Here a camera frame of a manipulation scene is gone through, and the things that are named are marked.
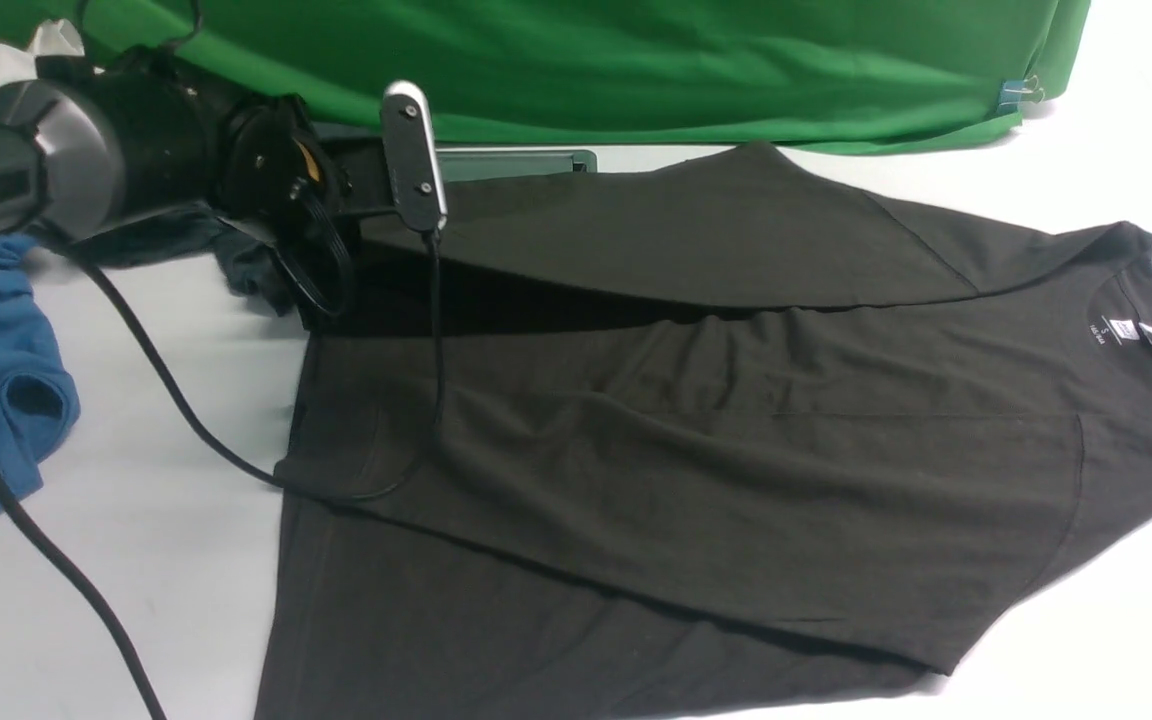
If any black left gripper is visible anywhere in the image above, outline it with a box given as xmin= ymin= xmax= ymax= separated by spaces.
xmin=221 ymin=96 xmax=397 ymax=320

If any gray long-sleeved shirt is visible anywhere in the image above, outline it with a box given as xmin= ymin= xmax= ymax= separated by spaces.
xmin=255 ymin=142 xmax=1152 ymax=719

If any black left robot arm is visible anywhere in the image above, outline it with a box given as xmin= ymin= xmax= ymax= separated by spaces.
xmin=0 ymin=46 xmax=396 ymax=316

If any dark gray crumpled garment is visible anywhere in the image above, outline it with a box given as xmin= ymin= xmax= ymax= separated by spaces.
xmin=79 ymin=206 xmax=294 ymax=316

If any blue binder clip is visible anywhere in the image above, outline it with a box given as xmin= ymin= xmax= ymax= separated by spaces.
xmin=996 ymin=76 xmax=1046 ymax=115

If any green backdrop cloth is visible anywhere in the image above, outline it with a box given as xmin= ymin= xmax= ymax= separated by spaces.
xmin=0 ymin=1 xmax=1091 ymax=156

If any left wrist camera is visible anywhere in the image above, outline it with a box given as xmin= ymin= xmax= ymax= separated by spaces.
xmin=380 ymin=79 xmax=448 ymax=234

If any metal table cable hatch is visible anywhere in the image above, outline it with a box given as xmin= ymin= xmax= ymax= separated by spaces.
xmin=435 ymin=149 xmax=598 ymax=183

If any black left camera cable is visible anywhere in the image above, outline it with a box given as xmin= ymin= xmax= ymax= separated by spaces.
xmin=0 ymin=225 xmax=447 ymax=720

